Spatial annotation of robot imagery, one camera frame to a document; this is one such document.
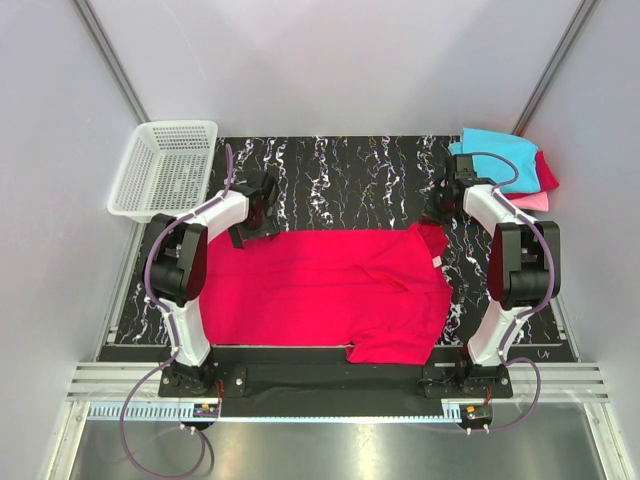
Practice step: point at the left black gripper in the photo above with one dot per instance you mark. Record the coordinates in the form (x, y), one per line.
(269, 226)

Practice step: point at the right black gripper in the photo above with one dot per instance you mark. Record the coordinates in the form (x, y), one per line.
(430, 217)

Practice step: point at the crimson t shirt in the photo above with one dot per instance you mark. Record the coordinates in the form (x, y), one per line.
(546, 178)
(381, 294)

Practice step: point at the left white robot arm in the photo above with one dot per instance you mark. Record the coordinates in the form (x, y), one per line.
(175, 266)

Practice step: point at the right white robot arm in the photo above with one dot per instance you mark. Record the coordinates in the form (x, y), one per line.
(522, 275)

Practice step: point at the black marbled table mat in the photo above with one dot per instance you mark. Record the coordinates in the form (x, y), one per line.
(351, 182)

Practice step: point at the white plastic basket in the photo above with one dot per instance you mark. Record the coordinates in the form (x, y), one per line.
(165, 169)

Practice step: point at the folded pink t shirt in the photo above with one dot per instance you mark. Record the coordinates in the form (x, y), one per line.
(534, 202)

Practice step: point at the folded cyan t shirt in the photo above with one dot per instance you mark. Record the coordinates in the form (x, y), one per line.
(510, 155)

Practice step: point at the folded crimson t shirt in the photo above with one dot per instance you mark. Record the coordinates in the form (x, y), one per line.
(546, 178)

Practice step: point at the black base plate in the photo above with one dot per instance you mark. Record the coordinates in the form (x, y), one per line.
(237, 372)

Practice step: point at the left corner aluminium post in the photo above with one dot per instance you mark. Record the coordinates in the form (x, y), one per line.
(98, 34)

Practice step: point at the corner aluminium post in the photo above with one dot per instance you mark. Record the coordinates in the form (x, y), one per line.
(98, 34)
(560, 54)

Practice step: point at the aluminium front rail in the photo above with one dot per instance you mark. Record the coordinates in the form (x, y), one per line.
(115, 390)

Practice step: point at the right corner aluminium post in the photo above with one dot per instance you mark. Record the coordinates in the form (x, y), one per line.
(560, 54)

